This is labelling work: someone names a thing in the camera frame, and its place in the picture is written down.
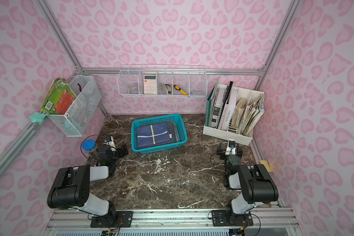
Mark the stack of paper envelopes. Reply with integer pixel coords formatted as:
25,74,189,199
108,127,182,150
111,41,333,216
228,93,265,137

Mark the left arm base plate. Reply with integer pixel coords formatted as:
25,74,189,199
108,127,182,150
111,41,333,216
90,211,133,228

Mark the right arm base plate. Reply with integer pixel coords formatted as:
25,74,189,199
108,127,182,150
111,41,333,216
207,210,254,227

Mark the white file organizer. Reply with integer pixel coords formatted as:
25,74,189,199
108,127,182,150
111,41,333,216
203,83,265,146

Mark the blue lidded pencil jar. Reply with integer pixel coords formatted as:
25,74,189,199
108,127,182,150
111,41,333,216
81,139,100,161

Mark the green folder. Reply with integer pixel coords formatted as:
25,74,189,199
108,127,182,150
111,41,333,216
205,81,219,127

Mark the mint green wall hook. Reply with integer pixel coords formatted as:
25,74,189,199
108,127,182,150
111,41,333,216
29,112,49,123

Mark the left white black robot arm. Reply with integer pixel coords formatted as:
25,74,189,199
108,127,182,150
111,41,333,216
47,139,128,226

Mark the white wire wall shelf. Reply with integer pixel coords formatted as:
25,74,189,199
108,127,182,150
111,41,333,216
117,65,208,98

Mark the pink white calculator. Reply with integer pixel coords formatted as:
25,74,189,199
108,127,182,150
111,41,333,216
144,75,157,94

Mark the white mesh wall basket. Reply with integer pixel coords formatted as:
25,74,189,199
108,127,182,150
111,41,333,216
48,75,102,137

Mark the teal plastic basket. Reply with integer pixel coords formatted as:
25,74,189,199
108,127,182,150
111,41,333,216
131,114,187,154

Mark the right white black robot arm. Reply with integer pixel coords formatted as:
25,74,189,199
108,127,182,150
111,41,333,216
223,150,279,219

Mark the yellow sticky note pad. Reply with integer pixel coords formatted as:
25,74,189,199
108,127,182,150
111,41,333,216
260,160,272,173

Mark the pink white book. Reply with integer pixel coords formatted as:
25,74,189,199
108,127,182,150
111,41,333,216
218,88,239,131

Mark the green red booklet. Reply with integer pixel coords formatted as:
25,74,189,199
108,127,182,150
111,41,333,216
40,78,77,115

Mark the navy blue pillowcase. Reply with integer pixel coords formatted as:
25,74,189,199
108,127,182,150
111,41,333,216
136,122,171,149

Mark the yellow utility knife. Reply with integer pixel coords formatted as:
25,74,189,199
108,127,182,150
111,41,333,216
173,85,188,96

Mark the grey stapler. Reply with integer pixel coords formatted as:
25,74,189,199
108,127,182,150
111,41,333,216
159,84,173,95

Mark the metal tape roll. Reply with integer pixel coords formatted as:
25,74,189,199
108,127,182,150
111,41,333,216
128,86,140,95

